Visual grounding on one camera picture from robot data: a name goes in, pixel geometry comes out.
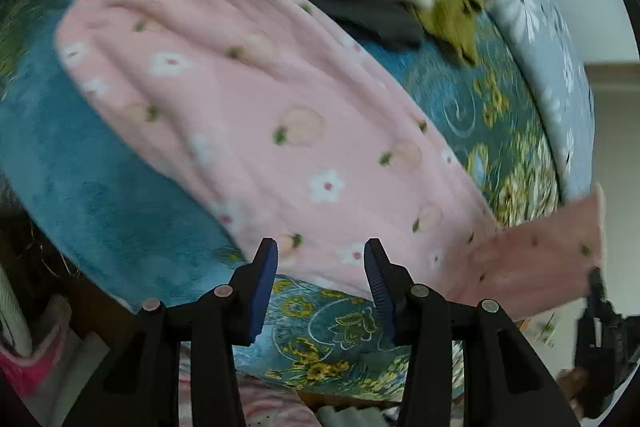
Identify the pink floral fleece pants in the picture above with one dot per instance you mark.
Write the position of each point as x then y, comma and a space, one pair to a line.
280, 127

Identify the olive green garment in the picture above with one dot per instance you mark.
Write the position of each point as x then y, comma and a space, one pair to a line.
452, 24

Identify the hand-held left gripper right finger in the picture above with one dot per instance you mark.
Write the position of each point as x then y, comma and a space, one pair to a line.
376, 272

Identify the pink and white cloth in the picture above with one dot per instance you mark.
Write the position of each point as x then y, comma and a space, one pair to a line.
30, 352

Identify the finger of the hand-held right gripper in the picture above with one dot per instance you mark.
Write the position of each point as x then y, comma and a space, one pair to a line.
595, 307

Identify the light blue floral pillow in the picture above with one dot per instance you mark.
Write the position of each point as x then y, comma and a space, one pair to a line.
545, 37

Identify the blue floral blanket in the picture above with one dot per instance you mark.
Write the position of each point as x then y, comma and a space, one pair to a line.
100, 187

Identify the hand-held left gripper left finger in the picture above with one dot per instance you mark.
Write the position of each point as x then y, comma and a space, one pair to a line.
263, 287

